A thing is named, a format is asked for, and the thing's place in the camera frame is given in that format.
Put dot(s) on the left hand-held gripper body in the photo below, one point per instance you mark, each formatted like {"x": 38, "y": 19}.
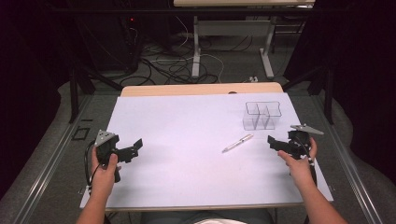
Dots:
{"x": 106, "y": 146}

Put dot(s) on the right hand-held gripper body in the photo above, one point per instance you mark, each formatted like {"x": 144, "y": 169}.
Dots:
{"x": 300, "y": 140}

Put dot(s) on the person's right hand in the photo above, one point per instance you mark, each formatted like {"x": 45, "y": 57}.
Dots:
{"x": 299, "y": 166}

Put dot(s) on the person's left hand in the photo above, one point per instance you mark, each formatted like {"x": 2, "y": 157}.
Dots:
{"x": 104, "y": 175}

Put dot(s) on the clear plastic divided organizer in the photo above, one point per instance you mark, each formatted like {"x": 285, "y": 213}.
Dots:
{"x": 262, "y": 115}

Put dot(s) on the white pen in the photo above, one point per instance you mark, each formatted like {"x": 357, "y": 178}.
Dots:
{"x": 237, "y": 143}

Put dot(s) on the white table mat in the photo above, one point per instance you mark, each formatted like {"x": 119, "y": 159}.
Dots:
{"x": 186, "y": 149}

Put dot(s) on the black metal stand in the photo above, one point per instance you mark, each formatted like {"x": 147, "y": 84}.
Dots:
{"x": 323, "y": 90}
{"x": 77, "y": 90}

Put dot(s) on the black computer tower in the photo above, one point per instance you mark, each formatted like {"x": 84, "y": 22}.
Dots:
{"x": 129, "y": 43}

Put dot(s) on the aluminium floor rail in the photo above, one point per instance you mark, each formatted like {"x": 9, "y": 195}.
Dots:
{"x": 46, "y": 168}
{"x": 348, "y": 168}

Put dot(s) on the white desk frame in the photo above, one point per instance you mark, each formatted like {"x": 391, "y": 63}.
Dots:
{"x": 232, "y": 28}

